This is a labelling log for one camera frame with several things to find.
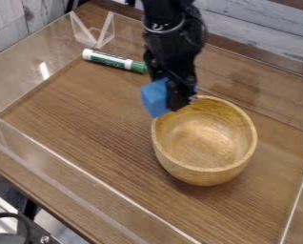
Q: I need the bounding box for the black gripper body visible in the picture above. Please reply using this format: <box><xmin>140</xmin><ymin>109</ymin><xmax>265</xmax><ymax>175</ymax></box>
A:
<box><xmin>141</xmin><ymin>6</ymin><xmax>207</xmax><ymax>93</ymax></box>

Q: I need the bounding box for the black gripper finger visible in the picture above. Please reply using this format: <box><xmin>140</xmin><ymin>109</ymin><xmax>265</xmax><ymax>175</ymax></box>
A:
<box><xmin>167</xmin><ymin>77</ymin><xmax>197</xmax><ymax>112</ymax></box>

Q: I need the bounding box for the blue rectangular block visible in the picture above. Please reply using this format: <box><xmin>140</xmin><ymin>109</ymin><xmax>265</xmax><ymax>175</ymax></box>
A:
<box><xmin>141</xmin><ymin>78</ymin><xmax>169</xmax><ymax>118</ymax></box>

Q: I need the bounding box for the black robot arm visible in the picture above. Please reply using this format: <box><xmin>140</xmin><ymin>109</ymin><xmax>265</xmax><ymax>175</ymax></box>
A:
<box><xmin>141</xmin><ymin>0</ymin><xmax>207</xmax><ymax>112</ymax></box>

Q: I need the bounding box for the brown wooden bowl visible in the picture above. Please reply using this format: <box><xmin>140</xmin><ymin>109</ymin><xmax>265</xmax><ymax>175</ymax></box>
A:
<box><xmin>151</xmin><ymin>95</ymin><xmax>259</xmax><ymax>187</ymax></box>

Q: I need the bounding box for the green and white marker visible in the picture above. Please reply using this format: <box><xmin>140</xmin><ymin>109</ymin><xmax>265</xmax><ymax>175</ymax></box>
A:
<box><xmin>81</xmin><ymin>49</ymin><xmax>148</xmax><ymax>73</ymax></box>

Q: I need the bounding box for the clear acrylic triangular stand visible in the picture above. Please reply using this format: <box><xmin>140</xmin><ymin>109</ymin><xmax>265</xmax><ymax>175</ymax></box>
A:
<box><xmin>69</xmin><ymin>11</ymin><xmax>115</xmax><ymax>49</ymax></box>

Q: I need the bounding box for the clear acrylic tray wall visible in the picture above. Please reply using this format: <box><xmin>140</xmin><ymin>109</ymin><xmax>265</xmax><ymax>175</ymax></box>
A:
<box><xmin>0</xmin><ymin>119</ymin><xmax>201</xmax><ymax>244</ymax></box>

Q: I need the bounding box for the black cable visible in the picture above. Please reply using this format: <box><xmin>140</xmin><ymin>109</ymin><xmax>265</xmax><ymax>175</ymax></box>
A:
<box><xmin>0</xmin><ymin>212</ymin><xmax>35</xmax><ymax>244</ymax></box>

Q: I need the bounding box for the black metal bracket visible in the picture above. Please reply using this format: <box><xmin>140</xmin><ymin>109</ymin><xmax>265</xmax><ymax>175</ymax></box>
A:
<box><xmin>16</xmin><ymin>221</ymin><xmax>63</xmax><ymax>244</ymax></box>

